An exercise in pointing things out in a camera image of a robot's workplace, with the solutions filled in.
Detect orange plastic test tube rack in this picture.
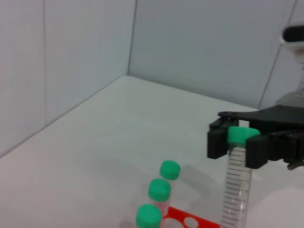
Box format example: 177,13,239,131
163,206,220,228

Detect green-capped clear test tube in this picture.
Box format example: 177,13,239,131
148,178,172,215
219,126,261,228
135,203,163,228
159,160,181,190

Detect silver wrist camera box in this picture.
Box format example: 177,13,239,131
279,20,304,65

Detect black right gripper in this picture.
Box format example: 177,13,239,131
207,106,304,170

